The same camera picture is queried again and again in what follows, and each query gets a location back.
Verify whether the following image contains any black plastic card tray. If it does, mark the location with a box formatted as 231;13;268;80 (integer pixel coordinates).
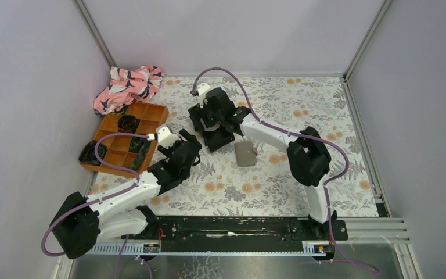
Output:
189;111;235;152

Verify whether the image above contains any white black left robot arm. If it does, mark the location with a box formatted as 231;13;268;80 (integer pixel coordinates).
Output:
41;126;202;259

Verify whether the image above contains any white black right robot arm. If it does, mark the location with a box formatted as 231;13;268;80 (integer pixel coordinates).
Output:
188;83;333;239

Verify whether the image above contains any dark rolled belt right compartment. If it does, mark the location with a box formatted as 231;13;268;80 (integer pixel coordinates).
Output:
129;137;151;170

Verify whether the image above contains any dark rolled belt compartment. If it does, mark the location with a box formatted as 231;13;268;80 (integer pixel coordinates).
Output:
129;137;151;170
117;115;141;133

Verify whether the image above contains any orange compartment organizer tray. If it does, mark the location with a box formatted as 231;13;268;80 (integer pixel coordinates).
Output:
80;102;168;178

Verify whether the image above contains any dark rolled belt upper compartment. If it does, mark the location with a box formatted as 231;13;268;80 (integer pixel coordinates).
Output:
117;115;141;133

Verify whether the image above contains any floral patterned table mat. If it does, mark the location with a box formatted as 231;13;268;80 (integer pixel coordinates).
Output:
144;72;378;217

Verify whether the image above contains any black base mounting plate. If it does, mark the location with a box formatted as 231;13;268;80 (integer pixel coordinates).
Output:
129;216;348;253

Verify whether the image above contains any pink navy patterned cloth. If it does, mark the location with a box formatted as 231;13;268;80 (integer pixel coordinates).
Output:
93;65;163;116

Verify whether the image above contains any dark rolled belt outside tray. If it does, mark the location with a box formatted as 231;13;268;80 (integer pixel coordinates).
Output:
78;140;101;166

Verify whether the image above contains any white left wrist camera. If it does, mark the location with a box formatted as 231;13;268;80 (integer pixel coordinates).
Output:
146;124;181;149

